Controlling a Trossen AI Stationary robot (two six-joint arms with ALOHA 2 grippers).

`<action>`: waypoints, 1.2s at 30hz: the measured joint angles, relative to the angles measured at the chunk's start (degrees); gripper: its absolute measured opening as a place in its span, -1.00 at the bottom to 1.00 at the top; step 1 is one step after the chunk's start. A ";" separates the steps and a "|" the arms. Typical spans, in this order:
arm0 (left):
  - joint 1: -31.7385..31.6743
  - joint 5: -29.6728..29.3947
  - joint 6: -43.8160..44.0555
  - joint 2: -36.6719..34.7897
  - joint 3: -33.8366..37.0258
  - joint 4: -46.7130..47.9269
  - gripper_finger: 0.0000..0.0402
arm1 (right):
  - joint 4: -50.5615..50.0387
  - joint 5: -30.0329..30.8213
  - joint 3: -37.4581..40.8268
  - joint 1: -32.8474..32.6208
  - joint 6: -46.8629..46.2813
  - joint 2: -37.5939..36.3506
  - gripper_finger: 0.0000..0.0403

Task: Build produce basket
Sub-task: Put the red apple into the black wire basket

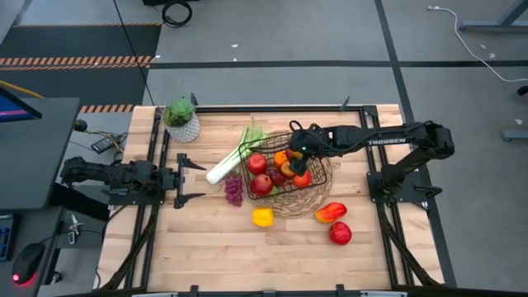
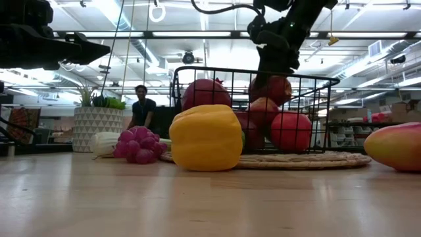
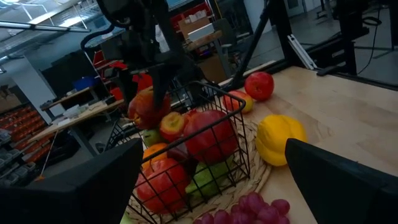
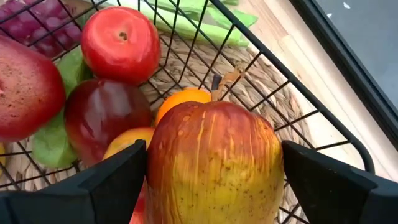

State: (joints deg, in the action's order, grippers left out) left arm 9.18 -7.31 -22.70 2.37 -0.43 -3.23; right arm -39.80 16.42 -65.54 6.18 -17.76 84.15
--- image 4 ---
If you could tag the yellow bell pepper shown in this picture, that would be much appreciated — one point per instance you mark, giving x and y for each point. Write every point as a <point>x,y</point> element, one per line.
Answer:
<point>2,155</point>

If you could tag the green lettuce leaf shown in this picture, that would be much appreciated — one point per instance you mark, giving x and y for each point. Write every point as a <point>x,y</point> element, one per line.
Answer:
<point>51,146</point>

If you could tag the speckled crimson round fruit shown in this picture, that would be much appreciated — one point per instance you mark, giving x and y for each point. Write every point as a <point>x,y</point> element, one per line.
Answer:
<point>28,93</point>

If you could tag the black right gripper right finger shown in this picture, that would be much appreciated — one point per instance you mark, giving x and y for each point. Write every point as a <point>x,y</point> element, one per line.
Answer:
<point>342,199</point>

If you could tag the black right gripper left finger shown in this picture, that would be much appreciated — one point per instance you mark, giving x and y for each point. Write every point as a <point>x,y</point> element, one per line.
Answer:
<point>77,205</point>

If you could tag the green white leek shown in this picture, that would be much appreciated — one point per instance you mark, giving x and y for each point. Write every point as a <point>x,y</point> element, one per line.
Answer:
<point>192,28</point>

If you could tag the round woven straw placemat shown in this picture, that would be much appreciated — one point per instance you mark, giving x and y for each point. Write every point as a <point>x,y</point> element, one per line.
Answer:
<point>248,84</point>

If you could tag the purple grape bunch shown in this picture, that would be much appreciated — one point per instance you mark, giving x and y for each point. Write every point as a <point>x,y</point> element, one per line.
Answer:
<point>28,21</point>

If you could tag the orange citrus fruit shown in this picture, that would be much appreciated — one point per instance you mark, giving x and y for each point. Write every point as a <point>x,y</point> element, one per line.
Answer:
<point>180,99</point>

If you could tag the dark maroon apple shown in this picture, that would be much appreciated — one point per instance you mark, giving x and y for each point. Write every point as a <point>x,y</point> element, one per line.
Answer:
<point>105,118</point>

